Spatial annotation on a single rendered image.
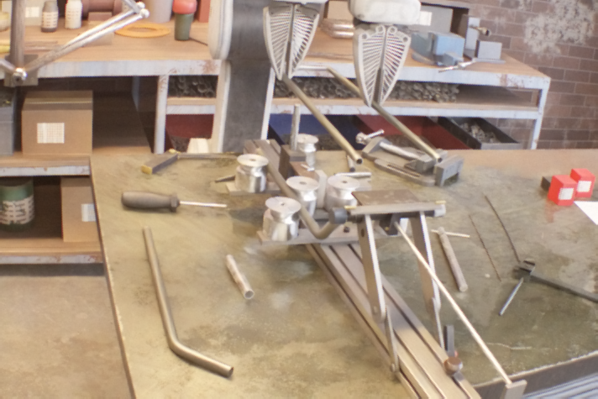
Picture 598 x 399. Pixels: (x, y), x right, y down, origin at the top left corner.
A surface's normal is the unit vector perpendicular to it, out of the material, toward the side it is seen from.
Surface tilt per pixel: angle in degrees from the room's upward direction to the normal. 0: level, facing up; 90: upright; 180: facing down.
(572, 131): 90
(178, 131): 90
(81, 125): 91
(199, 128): 90
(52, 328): 0
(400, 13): 98
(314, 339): 0
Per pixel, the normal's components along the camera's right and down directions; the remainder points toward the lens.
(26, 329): 0.11, -0.92
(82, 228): 0.32, 0.37
